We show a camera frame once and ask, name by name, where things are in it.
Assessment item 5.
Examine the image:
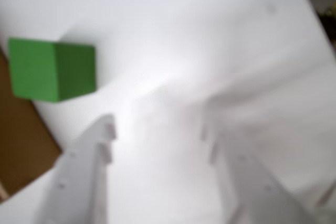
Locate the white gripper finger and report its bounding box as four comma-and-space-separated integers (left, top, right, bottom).
31, 113, 118, 224
201, 121, 316, 224

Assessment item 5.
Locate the green cube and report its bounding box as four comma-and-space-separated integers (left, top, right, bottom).
7, 37, 97, 103

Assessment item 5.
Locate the brown cardboard box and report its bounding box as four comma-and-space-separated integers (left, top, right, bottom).
0, 48, 63, 200

